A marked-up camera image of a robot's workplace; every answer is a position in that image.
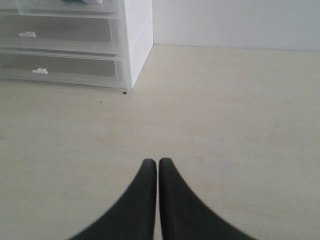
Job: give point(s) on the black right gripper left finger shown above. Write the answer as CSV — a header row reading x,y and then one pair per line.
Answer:
x,y
132,217

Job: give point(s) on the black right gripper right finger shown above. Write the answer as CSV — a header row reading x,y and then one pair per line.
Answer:
x,y
183,216

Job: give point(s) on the clear bottom wide drawer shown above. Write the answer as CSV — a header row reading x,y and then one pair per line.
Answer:
x,y
75,68

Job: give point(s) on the clear wide drawer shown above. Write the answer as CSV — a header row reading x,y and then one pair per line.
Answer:
x,y
72,34
75,68

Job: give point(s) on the white plastic drawer cabinet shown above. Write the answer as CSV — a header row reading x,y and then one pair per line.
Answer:
x,y
134,23

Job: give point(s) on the clear middle wide drawer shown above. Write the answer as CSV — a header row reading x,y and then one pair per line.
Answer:
x,y
72,34

